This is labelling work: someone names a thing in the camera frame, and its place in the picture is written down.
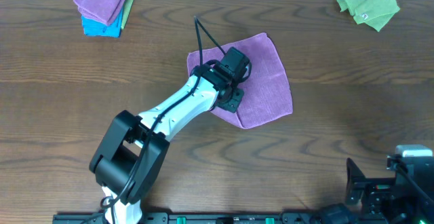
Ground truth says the purple microfiber cloth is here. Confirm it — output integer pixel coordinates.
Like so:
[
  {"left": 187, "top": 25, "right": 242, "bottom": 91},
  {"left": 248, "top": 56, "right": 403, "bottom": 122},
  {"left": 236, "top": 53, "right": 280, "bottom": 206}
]
[{"left": 186, "top": 32, "right": 294, "bottom": 130}]

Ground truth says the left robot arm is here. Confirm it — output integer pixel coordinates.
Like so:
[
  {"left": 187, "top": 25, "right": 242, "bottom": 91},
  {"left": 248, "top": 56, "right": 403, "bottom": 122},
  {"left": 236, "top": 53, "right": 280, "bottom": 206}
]
[{"left": 89, "top": 48, "right": 252, "bottom": 223}]

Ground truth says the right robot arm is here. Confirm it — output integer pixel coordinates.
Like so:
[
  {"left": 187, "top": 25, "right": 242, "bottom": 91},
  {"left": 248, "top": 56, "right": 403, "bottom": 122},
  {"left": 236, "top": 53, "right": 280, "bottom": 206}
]
[{"left": 311, "top": 155, "right": 433, "bottom": 224}]

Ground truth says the folded green cloth in stack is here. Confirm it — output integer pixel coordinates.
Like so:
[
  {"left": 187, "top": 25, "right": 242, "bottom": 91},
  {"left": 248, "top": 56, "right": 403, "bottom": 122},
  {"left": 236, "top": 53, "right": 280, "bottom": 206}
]
[{"left": 121, "top": 0, "right": 134, "bottom": 29}]

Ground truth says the folded blue cloth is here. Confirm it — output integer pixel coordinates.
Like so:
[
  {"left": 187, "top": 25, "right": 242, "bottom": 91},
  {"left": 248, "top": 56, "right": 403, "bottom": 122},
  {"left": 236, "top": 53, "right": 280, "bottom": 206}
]
[{"left": 81, "top": 10, "right": 123, "bottom": 38}]

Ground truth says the crumpled green cloth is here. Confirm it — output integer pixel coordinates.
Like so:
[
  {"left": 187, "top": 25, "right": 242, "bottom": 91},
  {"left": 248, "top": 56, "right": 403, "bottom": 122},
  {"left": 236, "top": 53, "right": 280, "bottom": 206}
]
[{"left": 336, "top": 0, "right": 400, "bottom": 32}]

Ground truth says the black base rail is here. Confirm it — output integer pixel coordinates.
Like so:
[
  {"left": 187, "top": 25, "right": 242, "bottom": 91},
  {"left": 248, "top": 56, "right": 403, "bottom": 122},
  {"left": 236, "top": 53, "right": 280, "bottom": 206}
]
[{"left": 52, "top": 212, "right": 350, "bottom": 224}]

